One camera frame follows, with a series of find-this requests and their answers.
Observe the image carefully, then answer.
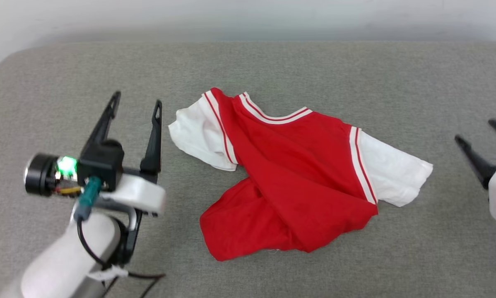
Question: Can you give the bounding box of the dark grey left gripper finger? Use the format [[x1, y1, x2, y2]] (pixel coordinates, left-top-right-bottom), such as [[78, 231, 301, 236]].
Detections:
[[140, 99, 163, 175], [80, 91, 121, 156]]

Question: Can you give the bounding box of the red and white t-shirt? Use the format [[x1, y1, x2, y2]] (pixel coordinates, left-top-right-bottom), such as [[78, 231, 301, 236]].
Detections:
[[168, 87, 434, 262]]

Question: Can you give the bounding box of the teal cable connector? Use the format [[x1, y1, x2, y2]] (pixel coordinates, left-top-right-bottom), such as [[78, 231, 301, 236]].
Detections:
[[73, 176, 103, 222]]

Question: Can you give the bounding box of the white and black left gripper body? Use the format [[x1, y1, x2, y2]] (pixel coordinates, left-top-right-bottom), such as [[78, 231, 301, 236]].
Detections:
[[24, 153, 167, 218]]

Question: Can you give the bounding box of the thin black cable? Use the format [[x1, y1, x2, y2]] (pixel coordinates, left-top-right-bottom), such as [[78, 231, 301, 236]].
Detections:
[[76, 217, 166, 298]]

